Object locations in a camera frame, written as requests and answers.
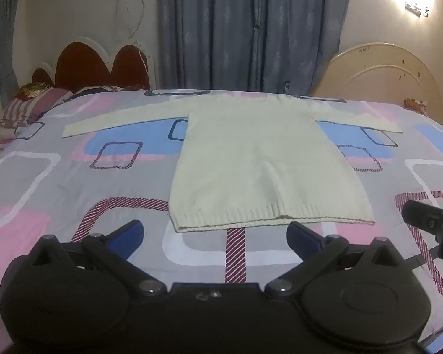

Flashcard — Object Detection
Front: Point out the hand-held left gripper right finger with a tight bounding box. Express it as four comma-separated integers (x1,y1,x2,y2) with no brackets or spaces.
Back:
265,222,407,293

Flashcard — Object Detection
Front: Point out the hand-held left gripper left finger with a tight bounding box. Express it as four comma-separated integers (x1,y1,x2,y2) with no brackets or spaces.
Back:
30,220,167,296

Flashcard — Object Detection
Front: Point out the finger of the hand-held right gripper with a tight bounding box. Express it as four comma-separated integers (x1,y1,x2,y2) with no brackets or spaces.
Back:
402,200,443,235

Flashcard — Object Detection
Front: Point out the white knitted sweater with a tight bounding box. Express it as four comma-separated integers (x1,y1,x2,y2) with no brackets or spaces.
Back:
62,94,404,234

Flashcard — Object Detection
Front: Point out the printed patchwork bedsheet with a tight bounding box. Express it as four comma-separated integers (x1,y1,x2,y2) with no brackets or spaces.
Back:
0,88,443,354

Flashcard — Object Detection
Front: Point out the orange cloth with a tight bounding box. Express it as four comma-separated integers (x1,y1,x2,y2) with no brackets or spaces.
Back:
404,98,429,113

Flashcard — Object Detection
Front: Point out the cream arched headboard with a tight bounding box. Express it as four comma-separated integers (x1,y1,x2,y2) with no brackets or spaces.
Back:
312,42,443,119

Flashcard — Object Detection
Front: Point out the dark patterned cloth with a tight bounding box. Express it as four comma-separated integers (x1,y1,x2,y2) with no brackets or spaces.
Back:
74,86,148,95

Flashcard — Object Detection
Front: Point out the striped pink pillow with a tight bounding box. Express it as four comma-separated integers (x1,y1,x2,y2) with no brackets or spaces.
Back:
0,88,72,128

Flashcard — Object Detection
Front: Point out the floral patterned cloth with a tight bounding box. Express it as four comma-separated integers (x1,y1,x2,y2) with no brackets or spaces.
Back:
17,83,56,100

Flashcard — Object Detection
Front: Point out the red and white headboard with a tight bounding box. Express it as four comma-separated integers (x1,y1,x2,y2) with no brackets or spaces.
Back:
31,36,157,91

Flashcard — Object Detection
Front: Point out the blue-grey window curtain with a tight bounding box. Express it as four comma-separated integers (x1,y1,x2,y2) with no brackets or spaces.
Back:
157,0,353,94

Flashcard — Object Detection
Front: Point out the wall lamp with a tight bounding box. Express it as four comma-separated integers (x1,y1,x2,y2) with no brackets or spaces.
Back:
404,0,431,17

